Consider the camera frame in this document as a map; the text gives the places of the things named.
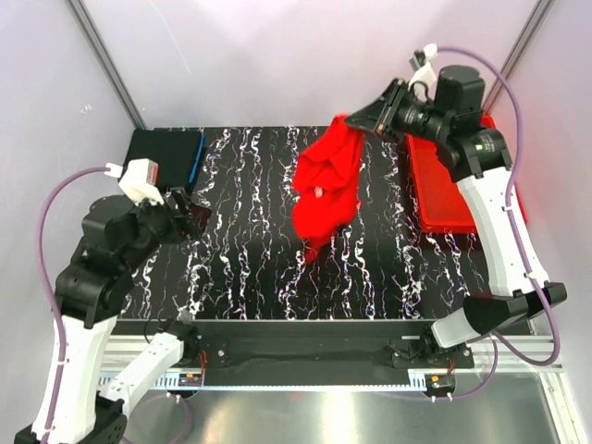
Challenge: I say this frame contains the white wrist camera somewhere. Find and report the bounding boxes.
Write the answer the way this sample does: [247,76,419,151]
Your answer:
[409,43,438,87]
[105,158,165,206]

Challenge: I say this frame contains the small electronics board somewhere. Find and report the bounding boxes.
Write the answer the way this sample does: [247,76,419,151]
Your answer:
[426,374,456,389]
[179,373,204,388]

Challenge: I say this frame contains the right small electronics board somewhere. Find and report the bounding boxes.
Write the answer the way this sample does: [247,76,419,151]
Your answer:
[426,374,456,389]

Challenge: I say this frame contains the left aluminium frame post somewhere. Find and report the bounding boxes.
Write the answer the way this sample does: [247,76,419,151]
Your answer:
[65,0,147,130]

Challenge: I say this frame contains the right aluminium frame post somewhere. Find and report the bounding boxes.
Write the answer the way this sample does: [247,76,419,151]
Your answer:
[484,0,557,114]

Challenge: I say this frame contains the red plastic bin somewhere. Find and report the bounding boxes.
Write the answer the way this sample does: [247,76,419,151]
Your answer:
[404,114,528,234]

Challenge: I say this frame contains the white slotted cable duct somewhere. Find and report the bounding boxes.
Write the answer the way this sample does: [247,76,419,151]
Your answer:
[99,372,429,393]

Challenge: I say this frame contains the left small electronics board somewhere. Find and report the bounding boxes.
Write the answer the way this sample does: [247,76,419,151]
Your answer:
[179,373,204,388]

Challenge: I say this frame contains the folded black t shirt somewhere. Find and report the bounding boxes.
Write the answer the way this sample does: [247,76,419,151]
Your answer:
[124,129,205,194]

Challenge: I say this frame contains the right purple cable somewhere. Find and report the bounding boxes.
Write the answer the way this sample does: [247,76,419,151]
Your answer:
[434,44,563,366]

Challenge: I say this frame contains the aluminium table edge rail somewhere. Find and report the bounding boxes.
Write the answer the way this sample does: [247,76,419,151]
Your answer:
[99,333,564,374]

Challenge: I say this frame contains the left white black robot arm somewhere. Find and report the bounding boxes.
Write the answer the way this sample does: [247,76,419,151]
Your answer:
[14,189,212,443]

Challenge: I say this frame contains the red t shirt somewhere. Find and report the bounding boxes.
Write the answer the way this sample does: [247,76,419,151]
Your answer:
[291,115,364,263]

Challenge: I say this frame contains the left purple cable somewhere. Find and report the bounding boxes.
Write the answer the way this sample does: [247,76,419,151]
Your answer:
[38,166,112,436]

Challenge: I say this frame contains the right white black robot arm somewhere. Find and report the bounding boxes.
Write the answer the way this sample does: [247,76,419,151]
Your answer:
[186,66,551,367]

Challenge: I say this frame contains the aluminium frame post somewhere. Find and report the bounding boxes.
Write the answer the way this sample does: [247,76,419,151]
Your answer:
[484,0,557,114]
[65,0,147,130]

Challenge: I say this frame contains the purple cable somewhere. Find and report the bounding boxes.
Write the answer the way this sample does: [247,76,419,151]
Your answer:
[434,44,563,366]
[38,166,112,436]

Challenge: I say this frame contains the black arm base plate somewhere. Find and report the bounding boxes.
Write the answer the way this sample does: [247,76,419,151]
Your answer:
[110,318,477,388]

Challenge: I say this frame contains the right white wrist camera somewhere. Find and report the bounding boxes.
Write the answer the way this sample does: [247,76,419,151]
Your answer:
[409,43,438,87]

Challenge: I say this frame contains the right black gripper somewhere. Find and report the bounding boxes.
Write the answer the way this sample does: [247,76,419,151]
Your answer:
[341,79,449,145]

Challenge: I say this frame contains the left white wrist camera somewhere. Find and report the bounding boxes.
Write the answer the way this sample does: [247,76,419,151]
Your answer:
[105,158,165,206]

